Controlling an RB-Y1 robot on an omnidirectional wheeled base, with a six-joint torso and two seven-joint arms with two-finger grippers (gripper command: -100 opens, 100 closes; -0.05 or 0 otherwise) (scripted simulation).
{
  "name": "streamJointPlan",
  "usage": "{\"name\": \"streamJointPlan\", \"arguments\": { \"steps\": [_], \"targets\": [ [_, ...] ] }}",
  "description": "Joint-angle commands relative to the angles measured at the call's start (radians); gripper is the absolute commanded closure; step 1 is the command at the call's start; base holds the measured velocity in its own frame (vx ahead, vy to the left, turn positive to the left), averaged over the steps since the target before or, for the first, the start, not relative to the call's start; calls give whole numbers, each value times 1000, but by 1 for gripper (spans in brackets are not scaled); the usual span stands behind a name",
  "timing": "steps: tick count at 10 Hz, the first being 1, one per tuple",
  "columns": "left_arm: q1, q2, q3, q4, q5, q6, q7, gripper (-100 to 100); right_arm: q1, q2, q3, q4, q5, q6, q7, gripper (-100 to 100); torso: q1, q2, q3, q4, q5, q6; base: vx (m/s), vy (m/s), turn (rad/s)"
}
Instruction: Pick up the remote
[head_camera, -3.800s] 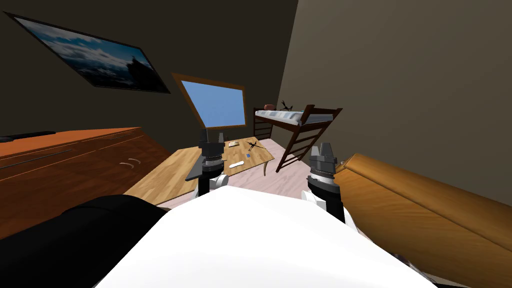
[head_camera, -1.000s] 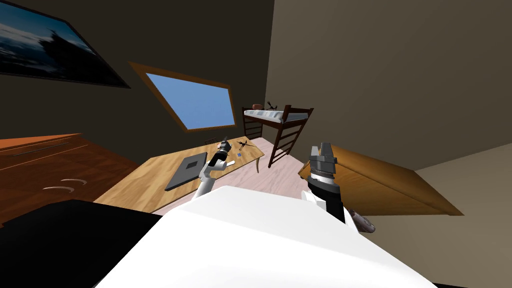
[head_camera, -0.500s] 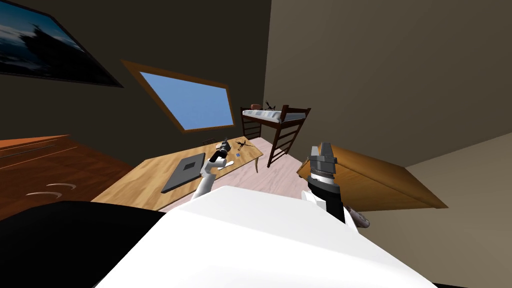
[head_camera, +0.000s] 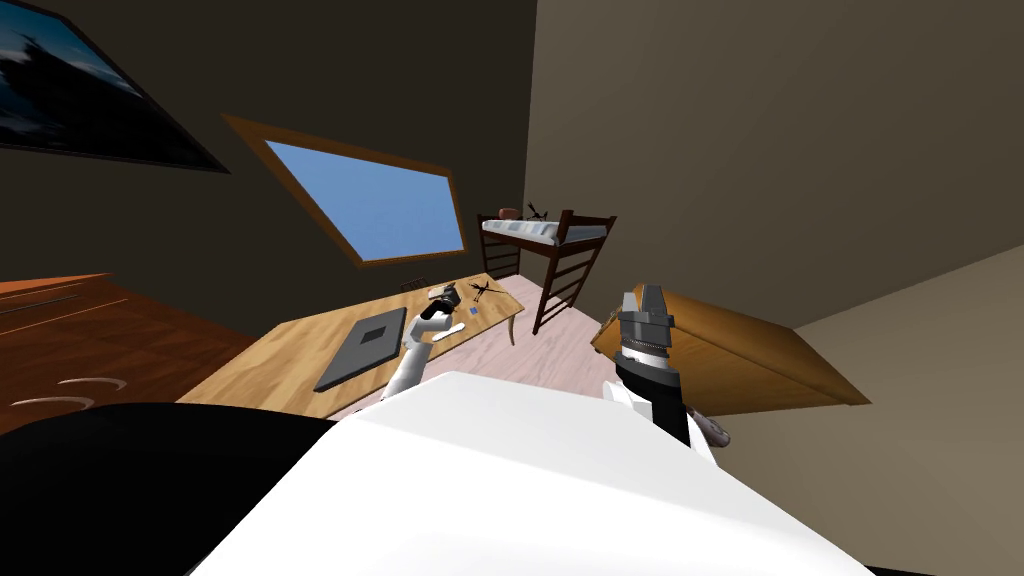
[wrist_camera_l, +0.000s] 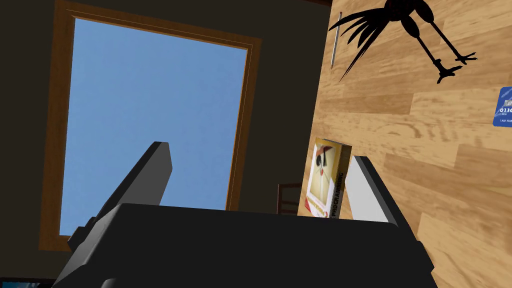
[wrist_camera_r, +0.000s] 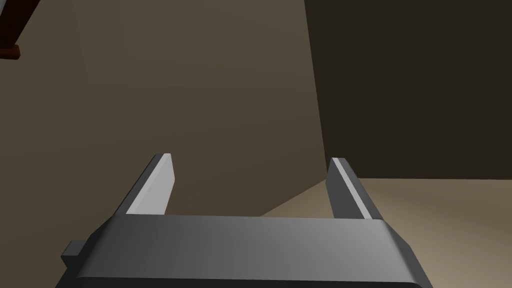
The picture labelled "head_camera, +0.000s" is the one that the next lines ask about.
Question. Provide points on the dark grey laptop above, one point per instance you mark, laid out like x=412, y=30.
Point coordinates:
x=362, y=349

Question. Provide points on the black spindly object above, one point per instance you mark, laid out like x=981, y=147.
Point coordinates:
x=484, y=290

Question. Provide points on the dark wooden bunk bed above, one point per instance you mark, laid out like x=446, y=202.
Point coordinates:
x=552, y=234

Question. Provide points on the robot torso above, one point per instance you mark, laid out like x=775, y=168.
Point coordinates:
x=512, y=480

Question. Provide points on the light brown wooden cabinet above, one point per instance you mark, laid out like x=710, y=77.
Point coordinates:
x=744, y=360

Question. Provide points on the reddish brown wooden dresser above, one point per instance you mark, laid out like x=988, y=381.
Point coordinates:
x=96, y=336

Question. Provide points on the dark chair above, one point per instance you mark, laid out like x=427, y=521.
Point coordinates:
x=414, y=284

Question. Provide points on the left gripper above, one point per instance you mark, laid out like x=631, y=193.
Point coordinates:
x=449, y=298

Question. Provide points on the dark framed wall picture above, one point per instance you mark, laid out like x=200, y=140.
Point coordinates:
x=72, y=88

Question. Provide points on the white elongated object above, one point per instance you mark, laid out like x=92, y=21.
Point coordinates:
x=450, y=331

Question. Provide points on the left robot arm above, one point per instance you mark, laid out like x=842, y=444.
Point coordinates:
x=410, y=362

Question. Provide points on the wooden framed window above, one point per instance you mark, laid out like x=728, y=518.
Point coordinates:
x=376, y=204

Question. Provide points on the light wooden desk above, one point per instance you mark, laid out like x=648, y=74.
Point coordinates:
x=280, y=364

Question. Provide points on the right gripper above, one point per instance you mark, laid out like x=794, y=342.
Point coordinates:
x=646, y=330

